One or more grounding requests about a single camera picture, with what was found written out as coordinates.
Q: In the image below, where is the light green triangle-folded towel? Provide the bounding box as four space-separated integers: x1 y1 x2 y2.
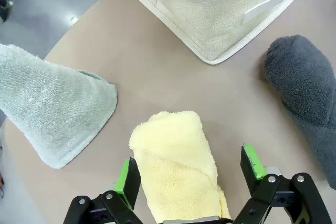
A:
0 43 118 169

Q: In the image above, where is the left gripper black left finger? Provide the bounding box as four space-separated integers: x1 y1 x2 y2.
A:
62 156 148 224

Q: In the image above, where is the dark grey towel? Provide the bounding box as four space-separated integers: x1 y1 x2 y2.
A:
264 34 336 190

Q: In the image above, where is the yellow towel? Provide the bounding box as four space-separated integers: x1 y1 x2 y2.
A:
128 110 232 221

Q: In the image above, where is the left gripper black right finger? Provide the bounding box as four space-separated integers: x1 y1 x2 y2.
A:
232 144 333 224

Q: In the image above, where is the cream fabric storage box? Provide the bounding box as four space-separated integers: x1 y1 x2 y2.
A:
113 0 300 65

